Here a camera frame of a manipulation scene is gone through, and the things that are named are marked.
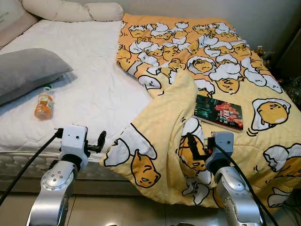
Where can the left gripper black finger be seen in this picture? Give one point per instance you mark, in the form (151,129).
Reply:
(101,141)

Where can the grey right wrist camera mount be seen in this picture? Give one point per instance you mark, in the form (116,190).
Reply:
(222,143)

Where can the cream long bolster pillow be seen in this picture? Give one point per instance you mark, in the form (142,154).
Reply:
(56,9)

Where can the yellow cartoon egg blanket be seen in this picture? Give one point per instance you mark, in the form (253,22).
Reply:
(225,61)

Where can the dark cover paperback book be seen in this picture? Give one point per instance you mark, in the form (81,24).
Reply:
(218,113)

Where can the clear glass bedside dish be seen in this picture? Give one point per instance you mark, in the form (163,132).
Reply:
(292,89)

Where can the grey fleece pillow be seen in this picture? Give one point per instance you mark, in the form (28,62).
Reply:
(28,70)

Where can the orange drink plastic bottle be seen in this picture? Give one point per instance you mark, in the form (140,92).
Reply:
(43,106)

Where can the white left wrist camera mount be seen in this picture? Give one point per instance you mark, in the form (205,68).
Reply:
(73,139)

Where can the white quilted mattress bed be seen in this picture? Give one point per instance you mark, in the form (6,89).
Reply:
(94,70)

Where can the dark bedside cabinet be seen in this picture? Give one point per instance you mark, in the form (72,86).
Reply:
(291,52)

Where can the beige printed headboard cushion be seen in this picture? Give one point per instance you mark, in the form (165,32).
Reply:
(11,23)

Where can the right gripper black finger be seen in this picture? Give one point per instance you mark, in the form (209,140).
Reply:
(191,143)

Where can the small amber bottle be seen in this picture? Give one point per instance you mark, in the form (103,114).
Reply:
(260,51)

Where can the cream small round pillow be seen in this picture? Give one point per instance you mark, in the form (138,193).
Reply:
(106,12)

